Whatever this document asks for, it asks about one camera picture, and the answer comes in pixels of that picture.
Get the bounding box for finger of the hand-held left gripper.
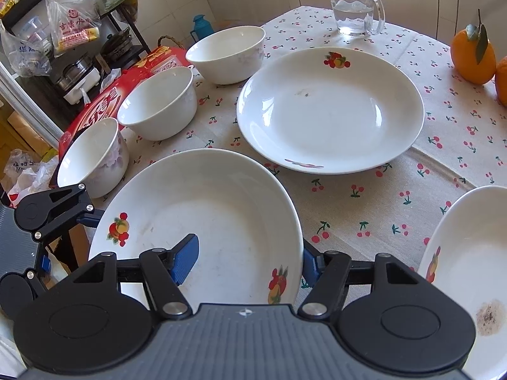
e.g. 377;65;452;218
34;183;104;242
26;251;51;289

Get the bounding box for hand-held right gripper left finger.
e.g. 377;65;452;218
71;234;199;321

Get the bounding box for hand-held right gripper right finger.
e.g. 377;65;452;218
298;241;430;319

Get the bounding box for white fruit print plate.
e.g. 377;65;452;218
88;148;305;305
236;46;425;175

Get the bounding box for white floral bowl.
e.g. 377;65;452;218
56;117;130;199
185;26;266;85
117;66;198;142

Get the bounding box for white plate with brown stain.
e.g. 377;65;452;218
418;185;507;380

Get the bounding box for crumpled white plastic bags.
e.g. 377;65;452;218
4;148;60;206

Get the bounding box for cherry print tablecloth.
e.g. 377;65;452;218
51;6;507;380

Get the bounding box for cardboard box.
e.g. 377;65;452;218
8;111;52;155

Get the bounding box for red gift box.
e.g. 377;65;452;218
59;45;195;163

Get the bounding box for white electric cooker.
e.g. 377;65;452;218
63;67;100;105

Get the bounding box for steel pot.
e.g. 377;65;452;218
55;55;93;88

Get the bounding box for clear plastic bag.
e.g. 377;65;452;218
0;20;52;78

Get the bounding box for black metal shelf rack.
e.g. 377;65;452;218
0;0;152;119

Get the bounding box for white red print plastic bag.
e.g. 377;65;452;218
44;0;101;57

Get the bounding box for teal thermos bottle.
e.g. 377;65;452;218
192;15;215;40

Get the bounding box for glass mug with water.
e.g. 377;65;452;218
325;0;386;39

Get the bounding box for orange with leafy stem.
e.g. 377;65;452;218
450;9;497;86

